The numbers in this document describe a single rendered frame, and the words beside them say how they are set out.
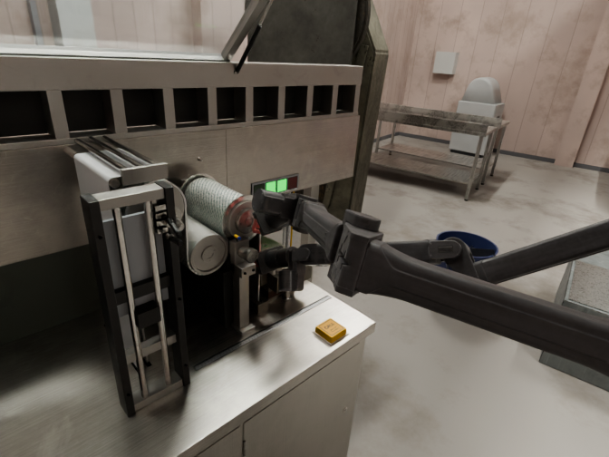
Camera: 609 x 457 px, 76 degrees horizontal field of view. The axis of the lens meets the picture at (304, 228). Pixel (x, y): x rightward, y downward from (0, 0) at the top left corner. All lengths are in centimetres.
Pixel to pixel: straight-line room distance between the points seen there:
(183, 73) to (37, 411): 98
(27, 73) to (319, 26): 256
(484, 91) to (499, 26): 136
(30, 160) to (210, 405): 77
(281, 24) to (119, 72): 244
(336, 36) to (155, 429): 295
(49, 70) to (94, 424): 86
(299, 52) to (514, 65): 607
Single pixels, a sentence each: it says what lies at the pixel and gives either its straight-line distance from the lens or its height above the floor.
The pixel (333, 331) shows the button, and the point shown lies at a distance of 124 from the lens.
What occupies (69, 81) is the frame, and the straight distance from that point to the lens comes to 122.
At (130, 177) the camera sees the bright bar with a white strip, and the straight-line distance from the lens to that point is 91.
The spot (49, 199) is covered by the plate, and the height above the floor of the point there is 130.
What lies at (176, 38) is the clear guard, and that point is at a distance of 130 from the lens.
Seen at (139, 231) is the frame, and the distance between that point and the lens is 88.
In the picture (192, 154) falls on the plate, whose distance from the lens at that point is 138.
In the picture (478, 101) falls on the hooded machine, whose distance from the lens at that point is 829.
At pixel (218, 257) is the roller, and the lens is 114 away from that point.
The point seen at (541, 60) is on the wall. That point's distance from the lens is 889.
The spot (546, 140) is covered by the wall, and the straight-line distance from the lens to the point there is 894.
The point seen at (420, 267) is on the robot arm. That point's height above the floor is 149.
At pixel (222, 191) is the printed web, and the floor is 131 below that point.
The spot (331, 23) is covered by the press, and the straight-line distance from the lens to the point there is 340.
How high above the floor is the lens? 171
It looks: 25 degrees down
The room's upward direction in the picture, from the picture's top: 4 degrees clockwise
